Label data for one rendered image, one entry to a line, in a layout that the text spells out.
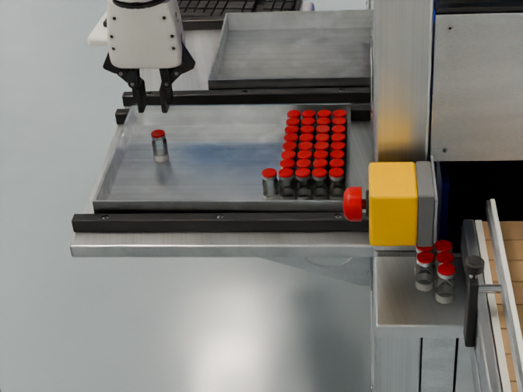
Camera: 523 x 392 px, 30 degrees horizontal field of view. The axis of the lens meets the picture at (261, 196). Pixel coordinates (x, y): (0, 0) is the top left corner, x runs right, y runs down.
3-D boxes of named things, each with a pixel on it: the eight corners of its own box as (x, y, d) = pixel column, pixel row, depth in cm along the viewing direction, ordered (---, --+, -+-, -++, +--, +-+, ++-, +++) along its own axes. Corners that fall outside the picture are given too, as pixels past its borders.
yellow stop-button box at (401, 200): (429, 210, 116) (431, 159, 112) (433, 247, 110) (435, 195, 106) (366, 211, 117) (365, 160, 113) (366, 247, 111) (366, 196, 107)
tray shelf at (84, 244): (412, 23, 182) (412, 14, 181) (436, 257, 125) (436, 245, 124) (159, 29, 187) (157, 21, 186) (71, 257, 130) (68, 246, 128)
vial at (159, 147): (170, 155, 145) (166, 130, 143) (167, 162, 143) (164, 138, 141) (156, 155, 145) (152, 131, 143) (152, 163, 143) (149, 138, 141)
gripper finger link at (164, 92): (183, 61, 136) (187, 103, 140) (160, 61, 137) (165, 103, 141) (179, 71, 134) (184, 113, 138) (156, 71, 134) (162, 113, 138)
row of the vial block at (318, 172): (332, 135, 147) (331, 109, 144) (328, 204, 132) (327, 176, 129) (317, 135, 147) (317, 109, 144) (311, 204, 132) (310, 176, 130)
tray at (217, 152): (350, 123, 150) (350, 103, 148) (347, 223, 129) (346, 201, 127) (134, 124, 154) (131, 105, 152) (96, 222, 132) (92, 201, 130)
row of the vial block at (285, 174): (303, 135, 147) (301, 109, 145) (295, 204, 133) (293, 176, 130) (288, 135, 147) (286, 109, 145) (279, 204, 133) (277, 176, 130)
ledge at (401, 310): (485, 267, 122) (486, 255, 121) (497, 338, 112) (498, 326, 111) (373, 267, 124) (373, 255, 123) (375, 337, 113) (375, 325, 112)
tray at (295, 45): (413, 26, 177) (413, 8, 175) (420, 96, 155) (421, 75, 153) (227, 30, 180) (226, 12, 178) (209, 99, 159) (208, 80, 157)
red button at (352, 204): (375, 208, 115) (375, 180, 113) (376, 228, 112) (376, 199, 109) (343, 208, 115) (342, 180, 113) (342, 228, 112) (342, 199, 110)
